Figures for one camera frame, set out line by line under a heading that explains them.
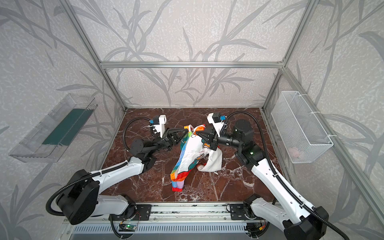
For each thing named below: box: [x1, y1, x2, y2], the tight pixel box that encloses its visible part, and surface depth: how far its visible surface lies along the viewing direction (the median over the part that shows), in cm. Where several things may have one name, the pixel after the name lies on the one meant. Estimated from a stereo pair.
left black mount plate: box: [108, 204, 152, 221], surface depth 74 cm
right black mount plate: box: [229, 204, 248, 220], surface depth 75 cm
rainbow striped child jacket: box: [170, 124, 223, 193], surface depth 69 cm
